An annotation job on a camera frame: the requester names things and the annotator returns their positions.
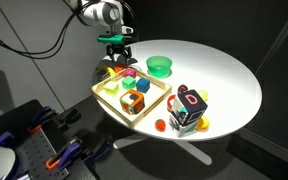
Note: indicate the white table base legs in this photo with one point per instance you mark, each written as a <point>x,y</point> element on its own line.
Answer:
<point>190,151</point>

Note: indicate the purple spring clamp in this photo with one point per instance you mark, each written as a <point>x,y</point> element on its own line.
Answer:
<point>1,138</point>

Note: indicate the red toy strawberry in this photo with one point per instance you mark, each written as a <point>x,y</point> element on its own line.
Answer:
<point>160,124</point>

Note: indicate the black spring clamp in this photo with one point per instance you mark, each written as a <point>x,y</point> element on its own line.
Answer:
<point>69,117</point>
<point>97,150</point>

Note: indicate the yellow-green cube block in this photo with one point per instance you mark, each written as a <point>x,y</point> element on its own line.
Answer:
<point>111,88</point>

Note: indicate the yellow toy lemon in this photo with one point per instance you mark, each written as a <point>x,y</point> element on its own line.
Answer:
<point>203,94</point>

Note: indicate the purple clamp with orange tip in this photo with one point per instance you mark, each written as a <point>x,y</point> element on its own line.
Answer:
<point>65,153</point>
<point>40,119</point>

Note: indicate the black cube with letter D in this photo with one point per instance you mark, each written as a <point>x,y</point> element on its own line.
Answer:
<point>193,103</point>

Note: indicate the dark red toy ball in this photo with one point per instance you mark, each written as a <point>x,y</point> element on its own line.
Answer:
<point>182,88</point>

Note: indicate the pink cube block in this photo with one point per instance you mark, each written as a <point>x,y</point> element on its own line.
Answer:
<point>129,72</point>

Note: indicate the wooden tray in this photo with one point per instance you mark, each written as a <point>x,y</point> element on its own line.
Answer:
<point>132,116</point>

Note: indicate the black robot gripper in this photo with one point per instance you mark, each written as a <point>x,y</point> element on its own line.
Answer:
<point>119,49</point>

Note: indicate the green plastic bowl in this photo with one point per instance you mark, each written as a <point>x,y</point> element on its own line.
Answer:
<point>159,66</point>

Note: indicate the green cube block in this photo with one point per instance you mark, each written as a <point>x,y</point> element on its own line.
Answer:
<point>128,82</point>

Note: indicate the orange black patterned cube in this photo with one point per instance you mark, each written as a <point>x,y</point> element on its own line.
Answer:
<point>132,101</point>

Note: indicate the yellow toy banana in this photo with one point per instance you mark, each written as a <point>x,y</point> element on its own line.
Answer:
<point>110,71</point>

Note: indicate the orange yellow toy fruit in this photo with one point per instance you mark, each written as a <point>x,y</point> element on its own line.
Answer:
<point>202,124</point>

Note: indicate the blue cube block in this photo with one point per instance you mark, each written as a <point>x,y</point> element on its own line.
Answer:
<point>143,85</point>

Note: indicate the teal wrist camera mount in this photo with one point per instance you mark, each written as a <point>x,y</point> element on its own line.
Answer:
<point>110,38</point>

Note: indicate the black perforated mounting board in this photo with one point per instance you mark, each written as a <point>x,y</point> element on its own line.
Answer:
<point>39,153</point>

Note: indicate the white black patterned cube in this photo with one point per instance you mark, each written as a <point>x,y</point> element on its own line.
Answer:
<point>180,125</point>

